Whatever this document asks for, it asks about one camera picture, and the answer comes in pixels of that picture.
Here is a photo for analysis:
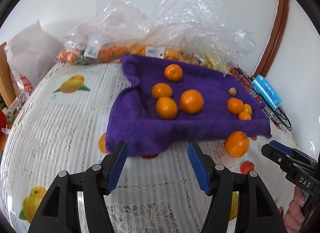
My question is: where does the plastic bag of kumquats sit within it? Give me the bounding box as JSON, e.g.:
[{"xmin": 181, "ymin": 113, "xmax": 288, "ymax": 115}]
[{"xmin": 132, "ymin": 0, "xmax": 257, "ymax": 68}]

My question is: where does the black cable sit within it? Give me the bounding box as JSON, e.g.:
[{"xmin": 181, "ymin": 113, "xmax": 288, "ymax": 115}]
[{"xmin": 233, "ymin": 67, "xmax": 293, "ymax": 132}]

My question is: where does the small orange mandarin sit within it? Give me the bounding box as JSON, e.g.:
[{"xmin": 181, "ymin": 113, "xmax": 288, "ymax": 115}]
[
  {"xmin": 164, "ymin": 64, "xmax": 183, "ymax": 82},
  {"xmin": 242, "ymin": 103, "xmax": 253, "ymax": 115}
]

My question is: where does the blue tissue pack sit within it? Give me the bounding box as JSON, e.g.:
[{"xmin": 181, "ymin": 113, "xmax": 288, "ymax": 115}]
[{"xmin": 252, "ymin": 75, "xmax": 282, "ymax": 110}]

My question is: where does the purple towel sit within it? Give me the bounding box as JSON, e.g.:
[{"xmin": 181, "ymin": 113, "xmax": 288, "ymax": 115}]
[{"xmin": 105, "ymin": 54, "xmax": 273, "ymax": 157}]

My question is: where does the large orange mandarin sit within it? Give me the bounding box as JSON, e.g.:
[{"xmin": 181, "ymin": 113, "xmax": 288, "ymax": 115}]
[{"xmin": 226, "ymin": 97, "xmax": 244, "ymax": 115}]

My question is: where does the small yellow-brown fruit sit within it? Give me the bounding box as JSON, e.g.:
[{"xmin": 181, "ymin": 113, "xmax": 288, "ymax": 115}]
[{"xmin": 228, "ymin": 88, "xmax": 237, "ymax": 96}]

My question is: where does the yellow snack package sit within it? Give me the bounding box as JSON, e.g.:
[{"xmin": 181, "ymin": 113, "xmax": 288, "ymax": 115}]
[{"xmin": 202, "ymin": 53, "xmax": 232, "ymax": 74}]

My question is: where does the person's right hand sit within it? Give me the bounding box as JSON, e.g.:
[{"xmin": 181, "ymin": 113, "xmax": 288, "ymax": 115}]
[{"xmin": 283, "ymin": 186, "xmax": 305, "ymax": 233}]

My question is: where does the large orange with stem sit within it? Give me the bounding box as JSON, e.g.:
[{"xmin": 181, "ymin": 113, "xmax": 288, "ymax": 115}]
[{"xmin": 224, "ymin": 131, "xmax": 249, "ymax": 158}]

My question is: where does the small red tomato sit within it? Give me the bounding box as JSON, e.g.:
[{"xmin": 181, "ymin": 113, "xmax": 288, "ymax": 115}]
[{"xmin": 240, "ymin": 161, "xmax": 254, "ymax": 174}]

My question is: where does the wooden chair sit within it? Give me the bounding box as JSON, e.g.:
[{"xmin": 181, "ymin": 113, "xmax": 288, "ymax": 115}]
[{"xmin": 0, "ymin": 42, "xmax": 16, "ymax": 108}]

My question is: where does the plastic bag of oranges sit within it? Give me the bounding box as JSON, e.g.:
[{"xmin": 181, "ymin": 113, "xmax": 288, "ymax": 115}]
[{"xmin": 57, "ymin": 0, "xmax": 150, "ymax": 65}]

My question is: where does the white plastic bag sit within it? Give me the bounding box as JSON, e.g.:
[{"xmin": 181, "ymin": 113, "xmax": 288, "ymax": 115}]
[{"xmin": 4, "ymin": 21, "xmax": 63, "ymax": 87}]

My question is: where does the brown door frame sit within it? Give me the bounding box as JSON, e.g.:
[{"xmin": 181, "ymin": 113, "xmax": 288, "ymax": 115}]
[{"xmin": 253, "ymin": 0, "xmax": 290, "ymax": 77}]

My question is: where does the bag of red fruits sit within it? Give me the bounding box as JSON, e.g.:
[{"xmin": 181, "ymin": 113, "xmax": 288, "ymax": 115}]
[{"xmin": 229, "ymin": 67, "xmax": 254, "ymax": 93}]

